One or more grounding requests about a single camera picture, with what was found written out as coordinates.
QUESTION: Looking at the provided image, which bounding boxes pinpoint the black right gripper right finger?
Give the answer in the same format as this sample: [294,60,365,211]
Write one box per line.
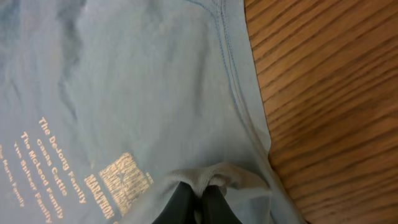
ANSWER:
[201,185,242,224]

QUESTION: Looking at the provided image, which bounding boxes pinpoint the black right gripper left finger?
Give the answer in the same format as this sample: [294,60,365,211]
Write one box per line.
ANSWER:
[152,182,197,224]

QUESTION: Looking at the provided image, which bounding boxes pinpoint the light blue t-shirt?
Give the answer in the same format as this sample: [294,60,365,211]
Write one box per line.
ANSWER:
[1,0,303,223]

